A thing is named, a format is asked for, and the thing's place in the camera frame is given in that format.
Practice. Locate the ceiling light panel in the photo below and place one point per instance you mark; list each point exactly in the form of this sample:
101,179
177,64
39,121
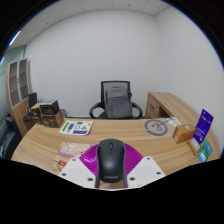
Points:
14,38

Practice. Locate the purple card package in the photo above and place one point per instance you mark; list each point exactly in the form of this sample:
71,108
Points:
203,126

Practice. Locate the black swivel chair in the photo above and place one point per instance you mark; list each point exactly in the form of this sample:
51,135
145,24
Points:
31,100

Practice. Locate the black leather armchair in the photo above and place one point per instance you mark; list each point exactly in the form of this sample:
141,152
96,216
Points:
8,136

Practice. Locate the black mesh office chair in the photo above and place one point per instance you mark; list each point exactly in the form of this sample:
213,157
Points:
96,110

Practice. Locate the large dark brown box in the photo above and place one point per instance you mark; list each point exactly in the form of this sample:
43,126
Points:
53,120

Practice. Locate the green and purple sticker sheet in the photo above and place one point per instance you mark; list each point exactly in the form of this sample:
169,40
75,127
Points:
76,127

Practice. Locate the cartoon dog print mouse pad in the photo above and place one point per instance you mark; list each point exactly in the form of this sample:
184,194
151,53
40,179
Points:
68,151

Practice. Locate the flat yellow box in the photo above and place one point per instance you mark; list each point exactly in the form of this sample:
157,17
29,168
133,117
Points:
193,147

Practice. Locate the small dark brown box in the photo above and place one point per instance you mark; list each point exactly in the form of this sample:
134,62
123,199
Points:
35,110

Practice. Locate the orange cardboard box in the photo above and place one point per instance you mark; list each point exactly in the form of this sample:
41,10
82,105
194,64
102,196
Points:
182,133

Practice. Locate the black box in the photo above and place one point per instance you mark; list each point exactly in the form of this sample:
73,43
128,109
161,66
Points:
49,107

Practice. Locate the black computer mouse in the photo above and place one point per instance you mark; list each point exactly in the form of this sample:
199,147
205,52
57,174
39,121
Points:
110,160

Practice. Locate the green box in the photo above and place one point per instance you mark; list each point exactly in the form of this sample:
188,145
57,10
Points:
207,148

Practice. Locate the wooden shelf unit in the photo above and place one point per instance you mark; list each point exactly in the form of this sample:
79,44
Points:
16,90

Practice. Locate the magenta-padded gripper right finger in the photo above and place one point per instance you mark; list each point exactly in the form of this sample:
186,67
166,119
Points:
146,171

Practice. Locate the grey backpack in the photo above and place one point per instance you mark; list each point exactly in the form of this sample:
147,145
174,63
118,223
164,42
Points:
118,103

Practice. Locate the small blue box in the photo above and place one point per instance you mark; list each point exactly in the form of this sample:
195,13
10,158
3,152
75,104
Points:
202,156

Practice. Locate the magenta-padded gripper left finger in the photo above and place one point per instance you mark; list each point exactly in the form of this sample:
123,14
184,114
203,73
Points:
75,173

